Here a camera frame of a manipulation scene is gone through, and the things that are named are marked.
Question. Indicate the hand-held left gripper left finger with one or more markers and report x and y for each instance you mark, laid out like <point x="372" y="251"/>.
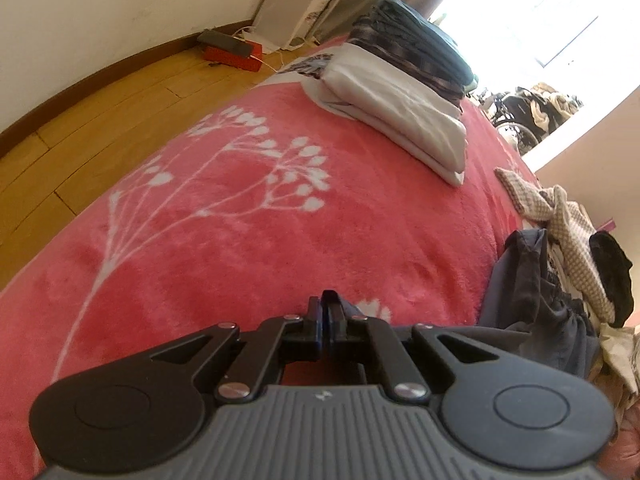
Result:
<point x="318" y="334"/>

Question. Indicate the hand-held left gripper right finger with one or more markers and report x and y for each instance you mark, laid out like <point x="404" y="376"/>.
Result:
<point x="334" y="331"/>

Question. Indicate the dark grey garment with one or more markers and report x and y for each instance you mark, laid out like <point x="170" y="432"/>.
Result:
<point x="530" y="305"/>

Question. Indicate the red floral blanket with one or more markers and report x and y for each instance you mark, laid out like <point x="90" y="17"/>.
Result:
<point x="280" y="240"/>

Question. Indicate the white patterned cloth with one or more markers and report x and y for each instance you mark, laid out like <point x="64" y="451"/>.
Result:
<point x="557" y="267"/>

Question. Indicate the folded white cloth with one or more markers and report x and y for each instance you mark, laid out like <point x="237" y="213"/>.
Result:
<point x="400" y="95"/>

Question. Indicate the beige checkered garment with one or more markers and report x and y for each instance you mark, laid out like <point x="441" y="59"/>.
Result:
<point x="565" y="225"/>

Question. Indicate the white printed t-shirt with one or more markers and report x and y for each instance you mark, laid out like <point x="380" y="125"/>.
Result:
<point x="305" y="67"/>

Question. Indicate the bicycle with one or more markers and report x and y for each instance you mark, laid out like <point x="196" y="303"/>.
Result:
<point x="515" y="122"/>

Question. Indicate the black garment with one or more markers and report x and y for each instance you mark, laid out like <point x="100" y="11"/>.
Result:
<point x="612" y="272"/>

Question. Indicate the folded plaid garment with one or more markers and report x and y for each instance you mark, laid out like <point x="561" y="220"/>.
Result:
<point x="395" y="47"/>

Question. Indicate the red box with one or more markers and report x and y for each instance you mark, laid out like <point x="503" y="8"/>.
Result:
<point x="227" y="57"/>

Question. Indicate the black flat device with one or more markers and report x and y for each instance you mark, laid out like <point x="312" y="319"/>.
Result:
<point x="225" y="42"/>

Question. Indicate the folded dark blue garment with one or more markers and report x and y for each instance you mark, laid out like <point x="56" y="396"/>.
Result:
<point x="425" y="25"/>

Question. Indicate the white floor appliance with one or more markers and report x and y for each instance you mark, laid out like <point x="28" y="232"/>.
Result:
<point x="290" y="12"/>

